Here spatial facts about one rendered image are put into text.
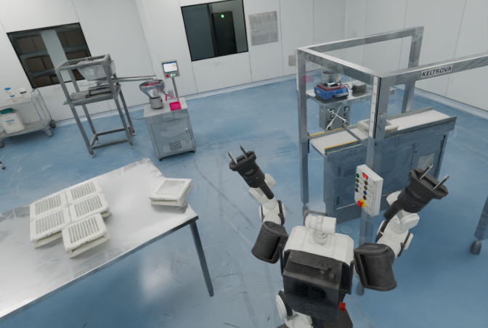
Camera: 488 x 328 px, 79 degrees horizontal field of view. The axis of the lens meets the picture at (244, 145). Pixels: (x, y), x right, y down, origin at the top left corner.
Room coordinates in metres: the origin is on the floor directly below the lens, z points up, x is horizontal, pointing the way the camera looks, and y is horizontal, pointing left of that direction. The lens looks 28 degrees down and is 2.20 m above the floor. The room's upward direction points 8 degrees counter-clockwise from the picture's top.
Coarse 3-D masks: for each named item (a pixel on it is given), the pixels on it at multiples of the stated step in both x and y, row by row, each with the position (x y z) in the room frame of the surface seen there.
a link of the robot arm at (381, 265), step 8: (368, 256) 0.74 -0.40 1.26; (384, 256) 0.73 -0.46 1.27; (392, 256) 0.76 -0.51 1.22; (368, 264) 0.73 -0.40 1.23; (376, 264) 0.72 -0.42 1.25; (384, 264) 0.71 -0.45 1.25; (392, 264) 0.74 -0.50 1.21; (368, 272) 0.73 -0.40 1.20; (376, 272) 0.70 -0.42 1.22; (384, 272) 0.70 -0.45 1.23; (392, 272) 0.70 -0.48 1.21; (376, 280) 0.69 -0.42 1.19; (384, 280) 0.68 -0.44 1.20; (392, 280) 0.68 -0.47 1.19
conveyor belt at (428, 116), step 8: (424, 112) 2.58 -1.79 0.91; (432, 112) 2.55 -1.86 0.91; (440, 112) 2.53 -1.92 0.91; (392, 120) 2.50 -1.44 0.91; (400, 120) 2.47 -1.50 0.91; (408, 120) 2.45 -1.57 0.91; (416, 120) 2.43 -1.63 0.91; (424, 120) 2.41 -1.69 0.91; (432, 120) 2.39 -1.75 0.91; (456, 120) 2.37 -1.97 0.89; (400, 128) 2.32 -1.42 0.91; (328, 136) 2.35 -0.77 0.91; (336, 136) 2.33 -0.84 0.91; (344, 136) 2.31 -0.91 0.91; (352, 136) 2.29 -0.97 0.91; (360, 136) 2.27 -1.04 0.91; (312, 144) 2.30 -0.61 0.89; (320, 144) 2.23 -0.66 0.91; (328, 144) 2.21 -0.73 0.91; (336, 144) 2.19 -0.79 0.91
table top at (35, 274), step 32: (128, 192) 1.96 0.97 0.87; (0, 224) 1.77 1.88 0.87; (128, 224) 1.58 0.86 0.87; (160, 224) 1.53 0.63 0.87; (0, 256) 1.43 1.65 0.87; (32, 256) 1.39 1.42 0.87; (64, 256) 1.36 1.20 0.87; (96, 256) 1.32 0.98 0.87; (0, 288) 1.18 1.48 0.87; (32, 288) 1.15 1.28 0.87; (64, 288) 1.14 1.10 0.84; (0, 320) 0.99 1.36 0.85
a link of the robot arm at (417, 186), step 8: (416, 168) 0.82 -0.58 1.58; (416, 176) 0.79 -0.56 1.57; (424, 176) 0.79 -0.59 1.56; (408, 184) 0.81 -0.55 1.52; (416, 184) 0.78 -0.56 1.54; (424, 184) 0.76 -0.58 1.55; (432, 184) 0.77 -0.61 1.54; (408, 192) 0.81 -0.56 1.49; (416, 192) 0.78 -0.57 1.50; (424, 192) 0.76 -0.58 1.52; (432, 192) 0.74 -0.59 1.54; (440, 192) 0.73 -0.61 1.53; (448, 192) 0.73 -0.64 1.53; (408, 200) 0.79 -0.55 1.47; (416, 200) 0.78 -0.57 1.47; (424, 200) 0.76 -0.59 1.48; (416, 208) 0.78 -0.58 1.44
